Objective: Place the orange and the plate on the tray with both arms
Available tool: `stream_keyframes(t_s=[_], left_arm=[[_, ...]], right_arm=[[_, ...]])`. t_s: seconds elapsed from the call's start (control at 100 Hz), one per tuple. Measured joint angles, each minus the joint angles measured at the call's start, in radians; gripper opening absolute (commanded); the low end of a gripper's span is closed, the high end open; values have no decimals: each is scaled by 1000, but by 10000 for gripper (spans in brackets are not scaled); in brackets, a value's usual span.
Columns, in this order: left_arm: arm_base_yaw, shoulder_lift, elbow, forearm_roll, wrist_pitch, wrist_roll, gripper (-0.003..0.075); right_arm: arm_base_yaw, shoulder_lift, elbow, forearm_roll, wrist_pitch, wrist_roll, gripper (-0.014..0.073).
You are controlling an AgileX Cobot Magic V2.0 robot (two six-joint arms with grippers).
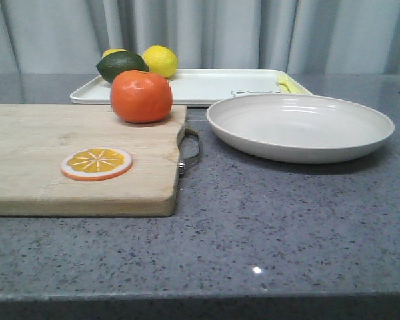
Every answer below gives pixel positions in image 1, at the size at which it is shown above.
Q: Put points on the orange mandarin fruit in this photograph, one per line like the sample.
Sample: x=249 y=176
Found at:
x=141 y=97

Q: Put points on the white round plate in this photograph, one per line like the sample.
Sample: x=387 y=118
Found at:
x=306 y=129

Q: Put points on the cream rectangular tray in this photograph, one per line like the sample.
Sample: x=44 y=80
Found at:
x=204 y=87

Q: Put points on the yellow lemon front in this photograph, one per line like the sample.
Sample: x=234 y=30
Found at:
x=161 y=60

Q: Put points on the orange slice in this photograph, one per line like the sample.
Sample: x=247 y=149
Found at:
x=96 y=164

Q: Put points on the yellow plastic utensil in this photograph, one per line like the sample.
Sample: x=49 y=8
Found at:
x=288 y=85

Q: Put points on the green lime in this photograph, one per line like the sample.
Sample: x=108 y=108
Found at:
x=116 y=63

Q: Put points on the yellow lemon behind lime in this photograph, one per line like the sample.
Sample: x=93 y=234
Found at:
x=110 y=51

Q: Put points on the wooden cutting board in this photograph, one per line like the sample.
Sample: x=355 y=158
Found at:
x=35 y=139

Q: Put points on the grey curtain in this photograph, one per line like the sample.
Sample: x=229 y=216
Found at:
x=332 y=37

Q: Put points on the metal cutting board handle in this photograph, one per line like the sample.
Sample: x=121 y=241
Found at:
x=190 y=151

